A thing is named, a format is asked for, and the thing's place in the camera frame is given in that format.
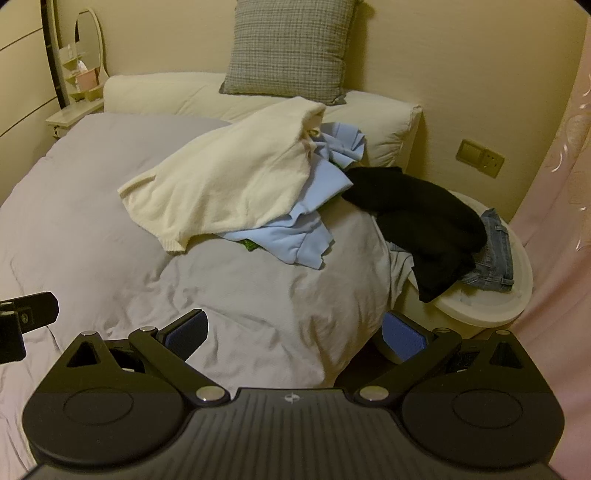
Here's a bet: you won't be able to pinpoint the cream knit sweater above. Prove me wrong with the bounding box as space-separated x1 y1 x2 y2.
118 97 325 253

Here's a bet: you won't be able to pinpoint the round white bedside table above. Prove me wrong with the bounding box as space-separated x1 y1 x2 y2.
396 189 535 365

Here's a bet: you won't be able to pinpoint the grey duvet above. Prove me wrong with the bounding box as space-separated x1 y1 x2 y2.
1 113 406 479

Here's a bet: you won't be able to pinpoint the blue denim jeans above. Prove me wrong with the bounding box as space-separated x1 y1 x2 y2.
462 208 515 293

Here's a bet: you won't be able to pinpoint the black garment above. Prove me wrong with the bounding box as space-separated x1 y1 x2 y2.
342 167 488 303

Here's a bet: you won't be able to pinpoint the pink curtain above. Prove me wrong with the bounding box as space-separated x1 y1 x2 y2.
507 68 591 462

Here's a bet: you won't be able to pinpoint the light blue garment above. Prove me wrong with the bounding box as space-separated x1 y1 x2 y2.
219 122 366 270

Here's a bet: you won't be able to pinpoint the white nightstand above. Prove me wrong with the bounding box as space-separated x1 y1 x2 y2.
45 99 104 139

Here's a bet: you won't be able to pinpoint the cream pillow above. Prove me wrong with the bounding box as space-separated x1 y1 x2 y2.
103 72 422 169

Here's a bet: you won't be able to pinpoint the cream wardrobe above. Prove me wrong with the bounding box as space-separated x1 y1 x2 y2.
0 0 60 200

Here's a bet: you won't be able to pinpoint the small shelf organizer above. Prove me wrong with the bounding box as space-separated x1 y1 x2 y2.
59 42 103 103

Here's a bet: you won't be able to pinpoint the pink storage box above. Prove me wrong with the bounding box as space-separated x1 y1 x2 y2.
75 68 99 92

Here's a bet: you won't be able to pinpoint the oval vanity mirror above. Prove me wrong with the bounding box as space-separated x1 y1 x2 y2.
74 7 108 83

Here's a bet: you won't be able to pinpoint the grey checked cushion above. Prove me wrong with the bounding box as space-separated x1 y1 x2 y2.
219 0 360 106

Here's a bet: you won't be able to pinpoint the wall socket plate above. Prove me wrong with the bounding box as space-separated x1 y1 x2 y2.
456 139 505 178

